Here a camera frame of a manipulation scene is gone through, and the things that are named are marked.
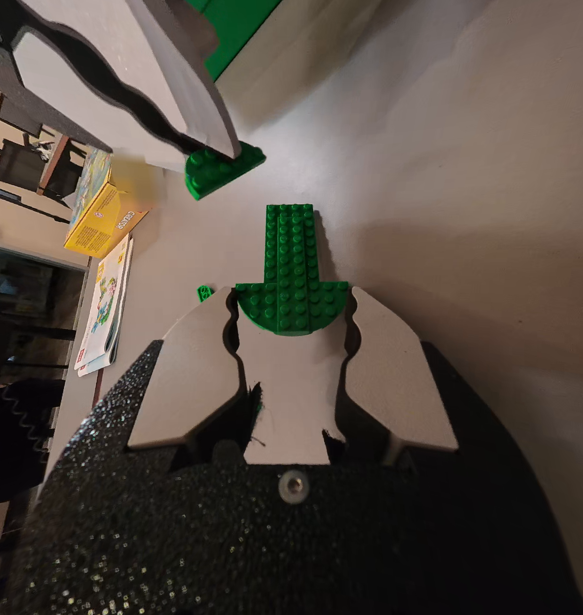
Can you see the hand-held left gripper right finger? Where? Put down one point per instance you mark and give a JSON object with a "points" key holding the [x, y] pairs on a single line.
{"points": [[397, 379]]}

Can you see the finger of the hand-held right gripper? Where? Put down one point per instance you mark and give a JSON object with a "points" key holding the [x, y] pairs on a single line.
{"points": [[176, 57], [65, 81]]}

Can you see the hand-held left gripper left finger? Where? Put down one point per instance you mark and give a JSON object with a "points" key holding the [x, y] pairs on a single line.
{"points": [[190, 374]]}

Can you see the green half-round lego plate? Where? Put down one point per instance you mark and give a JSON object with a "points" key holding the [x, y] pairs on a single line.
{"points": [[219, 175]]}

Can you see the green lego plate assembly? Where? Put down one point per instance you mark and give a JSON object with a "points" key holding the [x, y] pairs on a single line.
{"points": [[286, 269]]}

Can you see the small green curved lego plate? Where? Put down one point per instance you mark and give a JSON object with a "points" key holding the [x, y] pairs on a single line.
{"points": [[205, 293]]}

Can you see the lego instruction booklet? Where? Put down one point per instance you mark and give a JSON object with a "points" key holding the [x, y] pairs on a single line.
{"points": [[106, 307]]}

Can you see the yellow lego box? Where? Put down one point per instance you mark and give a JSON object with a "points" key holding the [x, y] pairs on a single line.
{"points": [[104, 216]]}

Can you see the dark chair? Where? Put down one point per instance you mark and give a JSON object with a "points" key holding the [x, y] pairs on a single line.
{"points": [[22, 166]]}

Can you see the dark shelf unit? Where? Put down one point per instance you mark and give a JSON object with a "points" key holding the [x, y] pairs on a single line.
{"points": [[27, 307]]}

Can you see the large green base plate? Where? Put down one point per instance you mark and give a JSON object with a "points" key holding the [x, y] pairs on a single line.
{"points": [[238, 33]]}

